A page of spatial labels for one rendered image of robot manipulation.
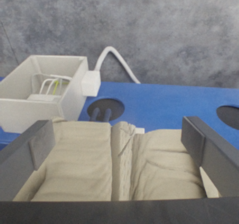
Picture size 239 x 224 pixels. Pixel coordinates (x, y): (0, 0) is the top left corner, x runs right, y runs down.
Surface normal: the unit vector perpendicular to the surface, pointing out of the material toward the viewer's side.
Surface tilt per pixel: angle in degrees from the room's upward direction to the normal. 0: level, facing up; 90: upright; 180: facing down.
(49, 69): 0
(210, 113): 90
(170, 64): 0
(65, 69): 0
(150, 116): 90
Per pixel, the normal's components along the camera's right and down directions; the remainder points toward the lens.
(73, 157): 0.00, -0.70
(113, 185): -0.60, -0.63
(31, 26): -0.11, 0.65
